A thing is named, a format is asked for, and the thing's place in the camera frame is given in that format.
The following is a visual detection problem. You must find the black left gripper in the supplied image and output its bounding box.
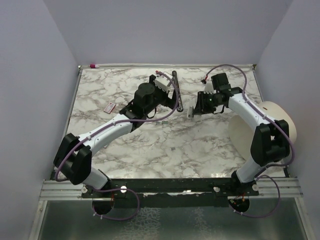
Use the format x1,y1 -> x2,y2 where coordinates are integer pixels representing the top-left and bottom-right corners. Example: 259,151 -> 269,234
144,75 -> 180,116

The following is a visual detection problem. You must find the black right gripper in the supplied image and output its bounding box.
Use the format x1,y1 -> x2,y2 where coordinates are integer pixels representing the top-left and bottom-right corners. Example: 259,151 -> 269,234
194,91 -> 223,115

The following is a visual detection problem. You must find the white stapler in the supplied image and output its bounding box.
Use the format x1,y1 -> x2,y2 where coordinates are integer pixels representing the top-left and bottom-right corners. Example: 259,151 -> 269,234
187,99 -> 203,123

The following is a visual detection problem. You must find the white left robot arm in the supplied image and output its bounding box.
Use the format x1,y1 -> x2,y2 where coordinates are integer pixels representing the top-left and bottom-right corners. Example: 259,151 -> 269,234
53,71 -> 180,198

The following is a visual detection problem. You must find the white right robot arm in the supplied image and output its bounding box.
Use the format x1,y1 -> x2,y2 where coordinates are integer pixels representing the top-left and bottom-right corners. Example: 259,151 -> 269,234
192,87 -> 291,196

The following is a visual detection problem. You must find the large white paper roll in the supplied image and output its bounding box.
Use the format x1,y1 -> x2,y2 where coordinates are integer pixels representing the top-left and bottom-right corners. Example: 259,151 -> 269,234
228,101 -> 297,161

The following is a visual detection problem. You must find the red white staple box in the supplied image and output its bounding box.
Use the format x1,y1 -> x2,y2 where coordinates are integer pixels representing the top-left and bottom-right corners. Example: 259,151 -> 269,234
103,102 -> 116,114

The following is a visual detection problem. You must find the pink capped white tube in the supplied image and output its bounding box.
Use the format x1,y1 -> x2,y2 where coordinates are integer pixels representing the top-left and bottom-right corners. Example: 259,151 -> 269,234
89,64 -> 100,69

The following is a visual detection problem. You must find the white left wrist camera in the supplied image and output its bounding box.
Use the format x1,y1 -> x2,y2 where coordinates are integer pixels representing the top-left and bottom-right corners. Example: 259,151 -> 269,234
154,75 -> 171,94

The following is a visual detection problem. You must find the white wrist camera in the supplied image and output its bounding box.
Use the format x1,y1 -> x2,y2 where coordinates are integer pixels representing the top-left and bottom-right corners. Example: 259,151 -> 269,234
203,81 -> 215,94
154,75 -> 171,94

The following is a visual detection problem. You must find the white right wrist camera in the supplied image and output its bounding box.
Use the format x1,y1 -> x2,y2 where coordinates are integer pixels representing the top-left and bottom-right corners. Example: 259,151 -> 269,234
203,81 -> 215,94

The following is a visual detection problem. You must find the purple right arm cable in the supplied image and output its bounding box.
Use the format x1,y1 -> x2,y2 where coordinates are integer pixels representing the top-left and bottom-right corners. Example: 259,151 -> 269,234
201,64 -> 296,217

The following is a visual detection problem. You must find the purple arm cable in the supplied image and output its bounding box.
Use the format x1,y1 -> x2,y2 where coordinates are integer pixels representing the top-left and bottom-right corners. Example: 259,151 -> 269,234
201,64 -> 296,217
54,71 -> 182,221

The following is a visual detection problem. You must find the aluminium frame rail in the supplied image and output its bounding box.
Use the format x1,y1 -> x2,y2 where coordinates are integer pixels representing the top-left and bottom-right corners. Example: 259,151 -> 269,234
39,177 -> 303,201

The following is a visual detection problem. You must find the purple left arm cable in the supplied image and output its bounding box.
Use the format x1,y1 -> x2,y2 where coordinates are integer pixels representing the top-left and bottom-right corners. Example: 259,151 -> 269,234
54,71 -> 182,221

